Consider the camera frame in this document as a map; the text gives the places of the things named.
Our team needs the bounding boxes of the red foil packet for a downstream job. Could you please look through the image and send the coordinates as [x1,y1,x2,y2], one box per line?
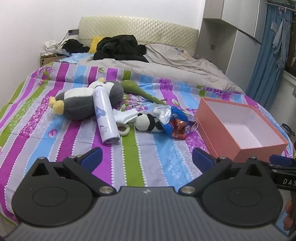
[171,117,189,141]

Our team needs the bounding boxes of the white cloth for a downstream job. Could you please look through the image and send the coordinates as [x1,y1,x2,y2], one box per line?
[42,40,64,56]
[113,109,139,124]

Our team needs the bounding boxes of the grey duvet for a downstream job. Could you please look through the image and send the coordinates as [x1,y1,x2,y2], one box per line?
[77,44,245,94]

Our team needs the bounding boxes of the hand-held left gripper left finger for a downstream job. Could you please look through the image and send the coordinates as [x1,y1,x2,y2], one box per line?
[31,147,117,195]

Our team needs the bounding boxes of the white wardrobe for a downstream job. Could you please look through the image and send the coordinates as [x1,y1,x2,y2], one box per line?
[194,0,270,90]

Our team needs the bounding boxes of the yellow pillow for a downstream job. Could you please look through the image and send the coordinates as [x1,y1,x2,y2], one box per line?
[89,37,103,54]

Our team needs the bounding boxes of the blue curtain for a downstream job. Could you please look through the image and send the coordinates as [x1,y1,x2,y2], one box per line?
[245,5,294,105]

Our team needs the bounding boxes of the white spray can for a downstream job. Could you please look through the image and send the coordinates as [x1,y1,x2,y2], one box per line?
[92,85,121,144]

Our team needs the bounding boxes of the crumpled white cloth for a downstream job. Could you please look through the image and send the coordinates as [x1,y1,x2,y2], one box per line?
[42,40,64,56]

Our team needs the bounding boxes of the clear plastic bag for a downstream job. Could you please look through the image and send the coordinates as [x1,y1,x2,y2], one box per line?
[153,104,173,126]

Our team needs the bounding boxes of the white tape roll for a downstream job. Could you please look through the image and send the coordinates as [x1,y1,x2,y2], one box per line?
[117,123,130,136]

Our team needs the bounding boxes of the black clothes pile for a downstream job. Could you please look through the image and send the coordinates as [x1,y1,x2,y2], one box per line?
[93,35,149,63]

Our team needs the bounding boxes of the hanging blue garment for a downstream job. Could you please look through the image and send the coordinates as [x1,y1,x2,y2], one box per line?
[270,14,293,79]

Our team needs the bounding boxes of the striped floral bedsheet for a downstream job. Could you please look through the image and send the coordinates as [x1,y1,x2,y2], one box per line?
[0,53,295,226]

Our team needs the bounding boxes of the blue snack packet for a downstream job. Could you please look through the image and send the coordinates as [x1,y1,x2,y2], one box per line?
[162,105,190,137]

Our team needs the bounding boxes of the pink cardboard box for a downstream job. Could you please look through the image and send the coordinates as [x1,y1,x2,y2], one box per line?
[195,97,289,164]

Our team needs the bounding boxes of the black cable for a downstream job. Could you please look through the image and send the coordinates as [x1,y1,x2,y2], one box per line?
[54,31,70,50]

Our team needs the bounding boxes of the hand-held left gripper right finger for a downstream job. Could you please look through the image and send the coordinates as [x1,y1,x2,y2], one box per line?
[180,147,270,195]

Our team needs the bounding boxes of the cream quilted headboard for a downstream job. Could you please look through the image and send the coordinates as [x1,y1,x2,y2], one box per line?
[78,16,199,58]

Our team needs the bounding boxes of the green plush stick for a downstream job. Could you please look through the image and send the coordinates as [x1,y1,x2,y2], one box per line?
[121,79,167,106]

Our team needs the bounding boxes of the panda plush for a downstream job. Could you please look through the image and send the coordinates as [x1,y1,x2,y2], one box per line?
[135,112,163,133]

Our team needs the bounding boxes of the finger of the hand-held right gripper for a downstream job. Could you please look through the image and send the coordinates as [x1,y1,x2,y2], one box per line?
[267,154,296,171]

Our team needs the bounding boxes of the small black garment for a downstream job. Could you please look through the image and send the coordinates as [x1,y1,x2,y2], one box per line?
[62,39,90,55]

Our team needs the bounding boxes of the grey white penguin plush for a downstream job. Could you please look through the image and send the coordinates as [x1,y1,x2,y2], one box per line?
[48,78,124,120]

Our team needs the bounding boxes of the person's right hand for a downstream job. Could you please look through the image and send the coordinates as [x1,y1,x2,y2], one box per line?
[283,200,296,231]

